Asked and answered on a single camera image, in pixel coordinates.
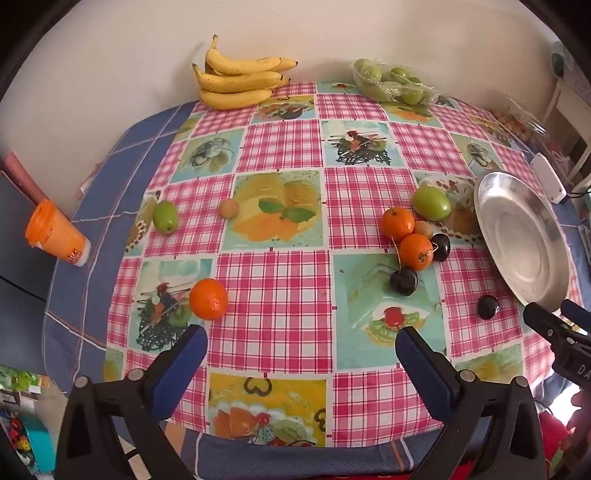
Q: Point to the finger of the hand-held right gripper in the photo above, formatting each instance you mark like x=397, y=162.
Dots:
x=542, y=321
x=576, y=316

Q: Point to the pile of packed green jujubes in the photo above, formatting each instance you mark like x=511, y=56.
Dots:
x=392, y=85

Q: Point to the small green jujube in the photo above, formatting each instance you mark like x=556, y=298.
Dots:
x=164, y=216

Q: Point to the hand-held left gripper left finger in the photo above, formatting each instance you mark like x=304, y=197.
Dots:
x=184, y=364

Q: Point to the pink board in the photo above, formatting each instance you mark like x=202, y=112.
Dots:
x=23, y=173

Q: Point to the clear plastic clamshell box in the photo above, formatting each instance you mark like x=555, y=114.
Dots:
x=531, y=121

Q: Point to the teal box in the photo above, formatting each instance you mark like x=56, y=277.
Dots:
x=37, y=443

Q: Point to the person's right hand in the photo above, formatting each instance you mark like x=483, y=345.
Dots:
x=581, y=413

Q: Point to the orange lidded cup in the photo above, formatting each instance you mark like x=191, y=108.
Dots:
x=55, y=233

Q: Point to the dark grey board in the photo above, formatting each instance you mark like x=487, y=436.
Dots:
x=18, y=221

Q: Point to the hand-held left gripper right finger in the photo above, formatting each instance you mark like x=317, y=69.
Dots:
x=422, y=369

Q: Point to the round metal plate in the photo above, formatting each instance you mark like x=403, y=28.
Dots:
x=521, y=230

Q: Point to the pile of boxed longans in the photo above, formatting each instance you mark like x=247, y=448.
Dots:
x=510, y=123

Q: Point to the red cloth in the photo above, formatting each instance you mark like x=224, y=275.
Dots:
x=554, y=434

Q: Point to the orange tangerine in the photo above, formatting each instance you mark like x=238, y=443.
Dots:
x=415, y=253
x=397, y=222
x=208, y=299

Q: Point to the clear plastic tray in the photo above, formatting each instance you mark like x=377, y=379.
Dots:
x=431, y=98

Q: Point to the white shelf frame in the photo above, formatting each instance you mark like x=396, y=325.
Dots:
x=565, y=106

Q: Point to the green printed packet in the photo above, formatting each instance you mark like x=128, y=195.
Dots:
x=21, y=383

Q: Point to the white plastic device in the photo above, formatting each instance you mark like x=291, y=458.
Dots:
x=549, y=177

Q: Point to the large green jujube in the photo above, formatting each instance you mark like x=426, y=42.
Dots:
x=431, y=203

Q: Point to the yellow banana bunch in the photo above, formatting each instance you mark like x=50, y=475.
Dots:
x=235, y=83

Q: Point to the dark cherry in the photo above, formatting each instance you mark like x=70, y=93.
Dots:
x=488, y=307
x=441, y=247
x=404, y=281

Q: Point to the brown longan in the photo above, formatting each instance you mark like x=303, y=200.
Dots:
x=423, y=228
x=228, y=208

